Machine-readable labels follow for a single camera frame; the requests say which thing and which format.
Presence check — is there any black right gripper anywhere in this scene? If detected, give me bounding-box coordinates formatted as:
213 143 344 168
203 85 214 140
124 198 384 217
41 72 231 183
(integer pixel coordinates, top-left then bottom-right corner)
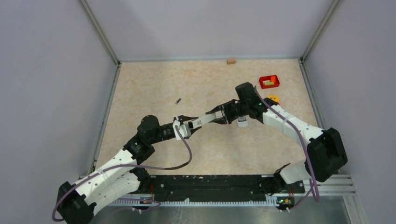
208 100 248 125

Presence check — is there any long white remote control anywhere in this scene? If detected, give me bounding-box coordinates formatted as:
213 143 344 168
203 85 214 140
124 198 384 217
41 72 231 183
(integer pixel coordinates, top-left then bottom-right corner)
188 112 223 129

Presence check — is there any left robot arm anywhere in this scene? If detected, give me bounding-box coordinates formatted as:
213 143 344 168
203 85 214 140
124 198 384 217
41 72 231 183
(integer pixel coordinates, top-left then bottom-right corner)
51 115 206 224

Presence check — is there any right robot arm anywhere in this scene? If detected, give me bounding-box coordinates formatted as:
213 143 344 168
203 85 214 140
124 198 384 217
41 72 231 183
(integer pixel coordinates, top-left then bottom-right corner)
209 82 348 192

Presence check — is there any small wooden block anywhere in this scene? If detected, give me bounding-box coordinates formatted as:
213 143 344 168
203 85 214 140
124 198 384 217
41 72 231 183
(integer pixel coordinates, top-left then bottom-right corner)
226 58 236 65

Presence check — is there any red bin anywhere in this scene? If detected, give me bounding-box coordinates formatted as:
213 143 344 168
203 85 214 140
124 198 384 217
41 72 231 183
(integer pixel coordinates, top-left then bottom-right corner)
259 75 280 89

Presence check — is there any yellow block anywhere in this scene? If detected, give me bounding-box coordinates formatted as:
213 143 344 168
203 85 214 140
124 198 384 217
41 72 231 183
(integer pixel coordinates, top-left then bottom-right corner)
268 95 279 103

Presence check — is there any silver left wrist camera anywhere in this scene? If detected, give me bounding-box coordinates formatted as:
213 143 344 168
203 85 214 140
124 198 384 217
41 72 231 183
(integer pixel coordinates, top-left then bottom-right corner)
172 119 192 141

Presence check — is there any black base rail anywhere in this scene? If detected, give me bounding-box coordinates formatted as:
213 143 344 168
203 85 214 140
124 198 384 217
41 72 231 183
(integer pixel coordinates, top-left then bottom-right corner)
131 171 305 204

